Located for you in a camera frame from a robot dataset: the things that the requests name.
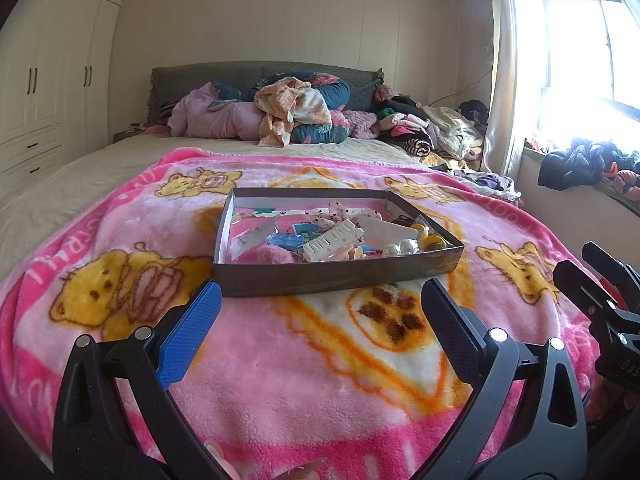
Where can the orange cloth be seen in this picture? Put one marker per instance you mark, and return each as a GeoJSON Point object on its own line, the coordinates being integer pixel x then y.
{"type": "Point", "coordinates": [622, 180]}

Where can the grey shallow cardboard box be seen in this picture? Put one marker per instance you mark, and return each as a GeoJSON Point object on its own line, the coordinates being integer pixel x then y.
{"type": "Point", "coordinates": [325, 280]}

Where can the clear plastic packet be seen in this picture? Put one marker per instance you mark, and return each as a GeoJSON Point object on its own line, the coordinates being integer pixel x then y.
{"type": "Point", "coordinates": [252, 242]}

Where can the pile of clothes and bedding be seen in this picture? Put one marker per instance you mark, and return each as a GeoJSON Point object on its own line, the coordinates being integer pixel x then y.
{"type": "Point", "coordinates": [200, 75]}

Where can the pink printed blanket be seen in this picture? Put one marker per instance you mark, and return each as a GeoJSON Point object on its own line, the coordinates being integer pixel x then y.
{"type": "Point", "coordinates": [125, 240]}

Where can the white toothed hair claw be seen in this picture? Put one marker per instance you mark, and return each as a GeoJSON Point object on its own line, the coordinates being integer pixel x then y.
{"type": "Point", "coordinates": [332, 245]}

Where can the packet of yellow rings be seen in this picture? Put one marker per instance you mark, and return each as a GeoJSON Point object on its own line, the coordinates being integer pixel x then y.
{"type": "Point", "coordinates": [430, 240]}

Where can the pink fluffy cloth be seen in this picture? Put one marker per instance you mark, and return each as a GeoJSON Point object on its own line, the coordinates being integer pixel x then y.
{"type": "Point", "coordinates": [362, 122]}

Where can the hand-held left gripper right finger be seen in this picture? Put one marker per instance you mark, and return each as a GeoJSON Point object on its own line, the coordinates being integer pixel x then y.
{"type": "Point", "coordinates": [450, 330]}

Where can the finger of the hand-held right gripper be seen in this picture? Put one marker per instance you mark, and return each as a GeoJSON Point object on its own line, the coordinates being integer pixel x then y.
{"type": "Point", "coordinates": [607, 262]}
{"type": "Point", "coordinates": [580, 280]}

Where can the person's left hand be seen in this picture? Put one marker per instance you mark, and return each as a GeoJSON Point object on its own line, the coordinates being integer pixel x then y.
{"type": "Point", "coordinates": [300, 469]}

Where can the beige dotted hair bow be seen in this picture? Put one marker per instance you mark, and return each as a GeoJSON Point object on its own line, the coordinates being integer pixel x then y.
{"type": "Point", "coordinates": [340, 215]}

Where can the white wardrobe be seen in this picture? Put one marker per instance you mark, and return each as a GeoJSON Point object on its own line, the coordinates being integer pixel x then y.
{"type": "Point", "coordinates": [45, 60]}

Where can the blue floral duvet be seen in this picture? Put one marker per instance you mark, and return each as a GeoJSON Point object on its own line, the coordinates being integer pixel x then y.
{"type": "Point", "coordinates": [330, 87]}

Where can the pearly clear hair claw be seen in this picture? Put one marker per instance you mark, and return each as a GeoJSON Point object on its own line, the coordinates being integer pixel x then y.
{"type": "Point", "coordinates": [402, 246]}

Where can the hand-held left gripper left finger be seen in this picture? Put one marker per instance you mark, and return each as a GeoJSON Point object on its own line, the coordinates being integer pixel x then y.
{"type": "Point", "coordinates": [192, 330]}

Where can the pink book with teal label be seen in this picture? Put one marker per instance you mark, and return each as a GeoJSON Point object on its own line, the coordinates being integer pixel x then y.
{"type": "Point", "coordinates": [306, 230]}

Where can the window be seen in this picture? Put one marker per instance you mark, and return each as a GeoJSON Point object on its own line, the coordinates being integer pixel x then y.
{"type": "Point", "coordinates": [580, 50]}

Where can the peach patterned blanket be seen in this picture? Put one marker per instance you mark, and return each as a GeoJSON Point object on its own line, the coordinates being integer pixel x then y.
{"type": "Point", "coordinates": [290, 105]}

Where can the pink quilt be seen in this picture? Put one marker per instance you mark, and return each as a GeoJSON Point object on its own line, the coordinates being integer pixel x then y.
{"type": "Point", "coordinates": [215, 115]}

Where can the small blue box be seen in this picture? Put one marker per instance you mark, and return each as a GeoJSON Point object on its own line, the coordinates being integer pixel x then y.
{"type": "Point", "coordinates": [287, 240]}

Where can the cream curtain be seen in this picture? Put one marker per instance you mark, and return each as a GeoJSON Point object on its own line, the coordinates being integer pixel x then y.
{"type": "Point", "coordinates": [502, 75]}

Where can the black puffer jacket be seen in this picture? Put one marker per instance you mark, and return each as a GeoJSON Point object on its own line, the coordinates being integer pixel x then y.
{"type": "Point", "coordinates": [575, 165]}

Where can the pile of mixed clothes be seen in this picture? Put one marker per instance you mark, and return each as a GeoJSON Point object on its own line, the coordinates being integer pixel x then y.
{"type": "Point", "coordinates": [430, 130]}

